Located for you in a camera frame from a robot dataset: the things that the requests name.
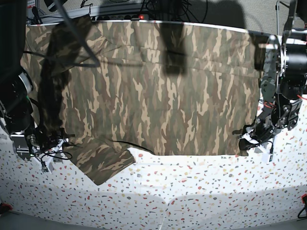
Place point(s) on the camouflage T-shirt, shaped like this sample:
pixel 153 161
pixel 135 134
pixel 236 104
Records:
pixel 166 88

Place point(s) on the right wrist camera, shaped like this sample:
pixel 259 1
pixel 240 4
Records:
pixel 47 167

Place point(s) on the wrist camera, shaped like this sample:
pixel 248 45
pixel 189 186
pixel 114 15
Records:
pixel 47 167
pixel 267 157

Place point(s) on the red clamp corner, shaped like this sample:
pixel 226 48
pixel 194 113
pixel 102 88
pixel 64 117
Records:
pixel 304 199
pixel 4 208

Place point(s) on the red clamp right corner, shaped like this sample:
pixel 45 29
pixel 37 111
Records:
pixel 304 199

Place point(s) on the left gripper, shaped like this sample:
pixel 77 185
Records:
pixel 260 135

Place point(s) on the black power strip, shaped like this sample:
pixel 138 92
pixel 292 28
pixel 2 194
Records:
pixel 133 16

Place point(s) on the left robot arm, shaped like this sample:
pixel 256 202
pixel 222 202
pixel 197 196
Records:
pixel 290 85

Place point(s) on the metal stand pole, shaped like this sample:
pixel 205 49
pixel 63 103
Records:
pixel 285 3

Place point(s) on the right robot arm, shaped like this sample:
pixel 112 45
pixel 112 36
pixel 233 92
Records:
pixel 33 125

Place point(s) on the red clamp left corner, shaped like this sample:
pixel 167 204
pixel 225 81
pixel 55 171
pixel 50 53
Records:
pixel 4 208

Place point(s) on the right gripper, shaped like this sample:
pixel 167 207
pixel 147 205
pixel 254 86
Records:
pixel 40 148

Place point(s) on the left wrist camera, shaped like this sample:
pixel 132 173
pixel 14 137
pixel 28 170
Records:
pixel 267 157

